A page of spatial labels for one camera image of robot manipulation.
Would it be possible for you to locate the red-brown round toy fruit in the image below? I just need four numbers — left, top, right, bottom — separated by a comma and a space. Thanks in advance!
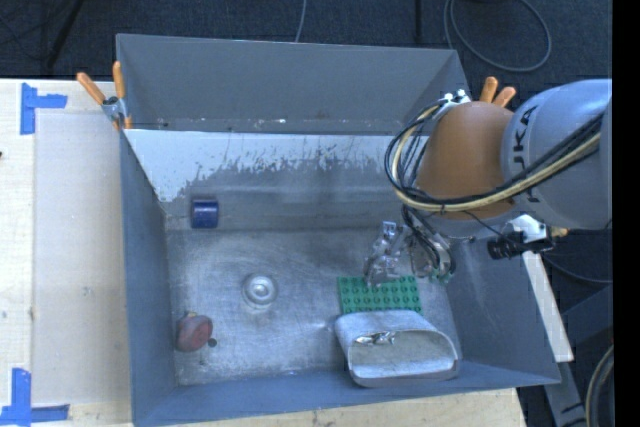
174, 312, 215, 354

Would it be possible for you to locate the pale wood flat board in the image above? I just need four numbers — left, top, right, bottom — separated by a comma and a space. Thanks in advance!
30, 107, 132, 407

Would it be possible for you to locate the dark blue cup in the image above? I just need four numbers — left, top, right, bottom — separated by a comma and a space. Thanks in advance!
190, 197, 220, 230

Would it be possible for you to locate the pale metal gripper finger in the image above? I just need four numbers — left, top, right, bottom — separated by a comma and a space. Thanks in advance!
371, 220, 405, 262
361, 254, 402, 289

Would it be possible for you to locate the grey cloth pouch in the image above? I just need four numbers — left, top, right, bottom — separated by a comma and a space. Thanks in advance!
333, 309, 461, 389

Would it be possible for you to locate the shiny crumpled foil piece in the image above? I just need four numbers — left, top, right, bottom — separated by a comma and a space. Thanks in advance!
353, 330, 399, 347

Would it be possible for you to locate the black cylinder on white bracket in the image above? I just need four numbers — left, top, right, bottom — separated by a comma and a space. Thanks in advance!
486, 214, 557, 262

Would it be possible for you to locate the clear glass dome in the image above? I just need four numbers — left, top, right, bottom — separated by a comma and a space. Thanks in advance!
240, 272, 279, 312

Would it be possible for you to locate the grey metal bin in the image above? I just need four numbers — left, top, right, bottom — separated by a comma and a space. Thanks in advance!
115, 33, 563, 427

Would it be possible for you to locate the green studded flat plate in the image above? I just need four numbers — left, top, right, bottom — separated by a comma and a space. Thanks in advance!
336, 274, 424, 317

